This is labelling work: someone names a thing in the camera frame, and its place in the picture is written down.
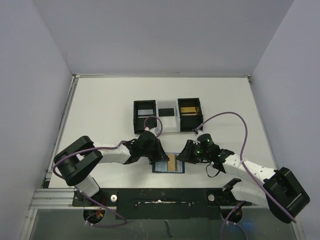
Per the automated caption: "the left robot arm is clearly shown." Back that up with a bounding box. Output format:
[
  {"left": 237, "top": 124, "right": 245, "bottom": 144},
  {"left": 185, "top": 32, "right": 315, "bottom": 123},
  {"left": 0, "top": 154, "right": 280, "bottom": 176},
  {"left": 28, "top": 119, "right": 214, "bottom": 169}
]
[{"left": 52, "top": 131, "right": 170, "bottom": 197}]

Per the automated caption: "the black bin with silver card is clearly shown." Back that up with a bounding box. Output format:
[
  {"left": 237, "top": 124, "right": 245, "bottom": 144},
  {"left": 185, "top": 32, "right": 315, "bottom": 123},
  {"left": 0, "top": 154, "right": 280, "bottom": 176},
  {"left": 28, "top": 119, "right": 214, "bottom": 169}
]
[{"left": 133, "top": 100, "right": 156, "bottom": 135}]

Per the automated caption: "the blue leather card holder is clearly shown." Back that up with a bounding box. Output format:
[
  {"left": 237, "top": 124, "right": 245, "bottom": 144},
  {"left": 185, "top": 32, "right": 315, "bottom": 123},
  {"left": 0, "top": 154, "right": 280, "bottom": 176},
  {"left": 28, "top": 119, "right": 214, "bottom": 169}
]
[{"left": 152, "top": 152, "right": 185, "bottom": 174}]

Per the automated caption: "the black bin with gold card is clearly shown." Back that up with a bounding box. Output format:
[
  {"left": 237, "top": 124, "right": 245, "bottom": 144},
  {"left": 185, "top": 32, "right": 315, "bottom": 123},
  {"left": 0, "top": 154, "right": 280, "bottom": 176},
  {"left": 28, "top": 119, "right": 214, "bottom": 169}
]
[{"left": 177, "top": 98, "right": 204, "bottom": 132}]

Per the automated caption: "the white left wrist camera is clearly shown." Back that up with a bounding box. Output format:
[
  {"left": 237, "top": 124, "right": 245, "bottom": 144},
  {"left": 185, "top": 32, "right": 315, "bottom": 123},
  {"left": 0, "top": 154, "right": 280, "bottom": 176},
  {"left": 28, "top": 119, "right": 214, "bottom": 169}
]
[{"left": 144, "top": 127, "right": 160, "bottom": 136}]

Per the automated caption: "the white middle bin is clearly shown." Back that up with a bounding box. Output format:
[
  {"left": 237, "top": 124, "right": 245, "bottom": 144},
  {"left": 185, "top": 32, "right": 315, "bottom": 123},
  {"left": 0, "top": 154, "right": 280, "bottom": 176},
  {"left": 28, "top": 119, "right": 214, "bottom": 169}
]
[{"left": 155, "top": 98, "right": 181, "bottom": 134}]

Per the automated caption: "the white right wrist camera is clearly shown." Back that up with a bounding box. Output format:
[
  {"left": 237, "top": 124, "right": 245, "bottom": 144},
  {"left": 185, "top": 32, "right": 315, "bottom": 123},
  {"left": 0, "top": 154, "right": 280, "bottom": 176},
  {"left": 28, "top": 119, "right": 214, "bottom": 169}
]
[{"left": 193, "top": 129, "right": 204, "bottom": 145}]

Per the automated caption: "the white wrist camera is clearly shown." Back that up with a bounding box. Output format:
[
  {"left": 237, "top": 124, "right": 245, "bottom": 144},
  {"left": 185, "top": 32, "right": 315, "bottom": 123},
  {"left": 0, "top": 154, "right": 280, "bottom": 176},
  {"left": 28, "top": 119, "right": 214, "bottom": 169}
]
[
  {"left": 144, "top": 127, "right": 160, "bottom": 136},
  {"left": 193, "top": 129, "right": 204, "bottom": 145}
]

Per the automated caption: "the black card from holder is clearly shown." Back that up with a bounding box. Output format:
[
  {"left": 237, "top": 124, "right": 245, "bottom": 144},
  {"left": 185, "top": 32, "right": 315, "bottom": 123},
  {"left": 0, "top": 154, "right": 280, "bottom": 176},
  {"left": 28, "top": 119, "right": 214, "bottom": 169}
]
[{"left": 158, "top": 108, "right": 175, "bottom": 117}]

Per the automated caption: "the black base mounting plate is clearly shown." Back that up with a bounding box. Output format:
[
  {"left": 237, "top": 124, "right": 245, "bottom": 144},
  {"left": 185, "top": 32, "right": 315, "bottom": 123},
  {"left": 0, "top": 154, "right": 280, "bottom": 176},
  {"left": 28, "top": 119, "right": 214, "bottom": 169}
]
[{"left": 71, "top": 188, "right": 239, "bottom": 222}]

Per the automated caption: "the gold striped card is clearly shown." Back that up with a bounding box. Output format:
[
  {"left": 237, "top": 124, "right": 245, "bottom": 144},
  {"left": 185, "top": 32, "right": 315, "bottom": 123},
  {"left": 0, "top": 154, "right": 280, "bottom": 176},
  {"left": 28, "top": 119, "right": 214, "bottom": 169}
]
[{"left": 167, "top": 153, "right": 182, "bottom": 173}]

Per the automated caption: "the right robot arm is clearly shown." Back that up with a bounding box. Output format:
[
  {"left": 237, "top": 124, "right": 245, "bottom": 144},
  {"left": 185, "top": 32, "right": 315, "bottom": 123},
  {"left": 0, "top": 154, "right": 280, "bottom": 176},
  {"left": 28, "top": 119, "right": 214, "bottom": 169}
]
[{"left": 177, "top": 133, "right": 310, "bottom": 224}]

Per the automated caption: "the aluminium rail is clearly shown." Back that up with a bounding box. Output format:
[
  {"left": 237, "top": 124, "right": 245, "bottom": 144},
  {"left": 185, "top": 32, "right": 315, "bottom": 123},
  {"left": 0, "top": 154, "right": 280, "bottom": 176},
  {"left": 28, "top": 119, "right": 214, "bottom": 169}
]
[
  {"left": 44, "top": 74, "right": 80, "bottom": 182},
  {"left": 28, "top": 186, "right": 300, "bottom": 211}
]

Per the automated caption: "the silver credit card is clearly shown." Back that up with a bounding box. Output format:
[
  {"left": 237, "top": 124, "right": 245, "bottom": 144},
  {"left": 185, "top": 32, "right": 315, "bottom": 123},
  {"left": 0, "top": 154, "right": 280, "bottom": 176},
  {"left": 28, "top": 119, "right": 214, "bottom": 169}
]
[{"left": 137, "top": 109, "right": 154, "bottom": 118}]

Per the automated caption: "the aluminium front rail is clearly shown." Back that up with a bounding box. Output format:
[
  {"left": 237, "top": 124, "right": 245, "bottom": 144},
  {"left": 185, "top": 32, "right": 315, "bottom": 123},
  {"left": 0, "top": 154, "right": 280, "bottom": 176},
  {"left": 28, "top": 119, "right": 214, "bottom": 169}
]
[{"left": 28, "top": 186, "right": 300, "bottom": 211}]

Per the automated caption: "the aluminium left side rail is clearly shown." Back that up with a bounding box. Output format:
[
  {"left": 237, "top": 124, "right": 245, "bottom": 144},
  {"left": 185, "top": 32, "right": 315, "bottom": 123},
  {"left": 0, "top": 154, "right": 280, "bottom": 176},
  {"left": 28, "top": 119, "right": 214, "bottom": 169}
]
[{"left": 44, "top": 74, "right": 80, "bottom": 182}]

